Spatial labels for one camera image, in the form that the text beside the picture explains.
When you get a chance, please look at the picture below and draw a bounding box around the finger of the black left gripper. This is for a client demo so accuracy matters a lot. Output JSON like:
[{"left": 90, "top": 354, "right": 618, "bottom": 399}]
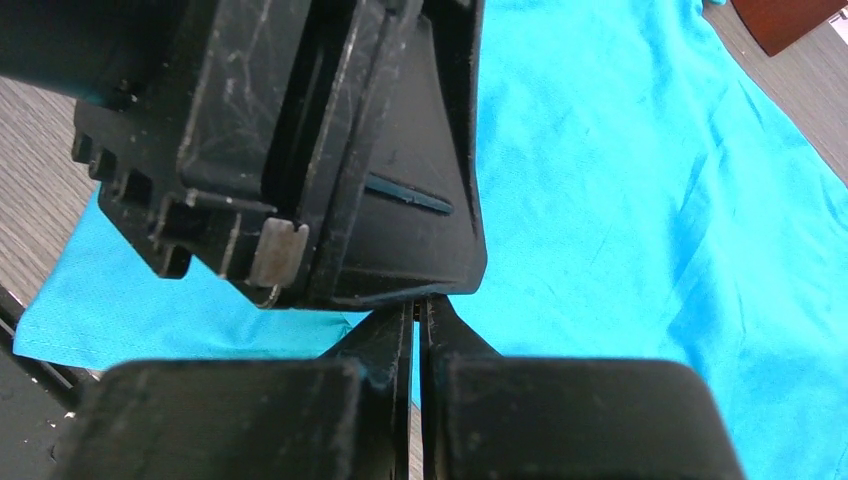
[{"left": 304, "top": 1, "right": 487, "bottom": 310}]

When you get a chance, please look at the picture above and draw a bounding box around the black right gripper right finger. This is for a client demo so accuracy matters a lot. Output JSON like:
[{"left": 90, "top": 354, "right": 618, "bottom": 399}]
[{"left": 418, "top": 296, "right": 744, "bottom": 479}]

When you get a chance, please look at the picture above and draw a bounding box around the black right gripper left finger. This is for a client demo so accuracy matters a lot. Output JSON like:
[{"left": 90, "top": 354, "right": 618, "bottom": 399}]
[{"left": 54, "top": 303, "right": 413, "bottom": 479}]

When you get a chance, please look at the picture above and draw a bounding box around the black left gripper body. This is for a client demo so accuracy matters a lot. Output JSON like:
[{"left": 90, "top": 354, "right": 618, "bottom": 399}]
[{"left": 1, "top": 1, "right": 398, "bottom": 310}]

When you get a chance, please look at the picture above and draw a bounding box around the turquoise t-shirt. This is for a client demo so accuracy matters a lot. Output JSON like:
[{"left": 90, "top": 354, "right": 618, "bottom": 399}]
[{"left": 13, "top": 1, "right": 847, "bottom": 479}]

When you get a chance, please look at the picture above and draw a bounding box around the brown wooden metronome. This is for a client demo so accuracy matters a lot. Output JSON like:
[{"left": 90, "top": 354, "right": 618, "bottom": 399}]
[{"left": 731, "top": 0, "right": 847, "bottom": 57}]

